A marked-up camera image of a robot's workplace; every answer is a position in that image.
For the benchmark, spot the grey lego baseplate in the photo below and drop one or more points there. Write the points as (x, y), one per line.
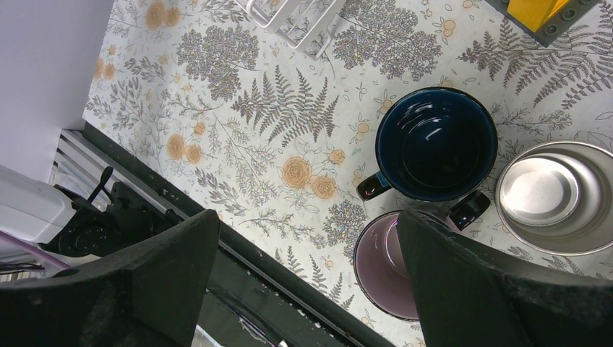
(556, 26)

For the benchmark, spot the cream brown steel tumbler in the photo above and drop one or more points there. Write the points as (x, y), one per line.
(556, 197)

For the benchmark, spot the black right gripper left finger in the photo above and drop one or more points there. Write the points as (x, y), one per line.
(148, 294)

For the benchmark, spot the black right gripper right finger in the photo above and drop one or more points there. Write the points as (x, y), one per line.
(469, 294)

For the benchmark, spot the dark blue mug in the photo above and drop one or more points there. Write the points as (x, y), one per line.
(435, 144)

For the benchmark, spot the yellow lego block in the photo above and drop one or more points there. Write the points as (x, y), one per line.
(533, 14)

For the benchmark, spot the white wire dish rack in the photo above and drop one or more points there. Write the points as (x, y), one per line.
(305, 26)

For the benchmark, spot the mauve pink cup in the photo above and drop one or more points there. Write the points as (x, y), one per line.
(378, 261)

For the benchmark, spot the floral table mat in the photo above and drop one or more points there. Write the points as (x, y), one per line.
(277, 142)

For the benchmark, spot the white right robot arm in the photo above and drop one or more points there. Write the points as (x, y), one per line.
(66, 230)

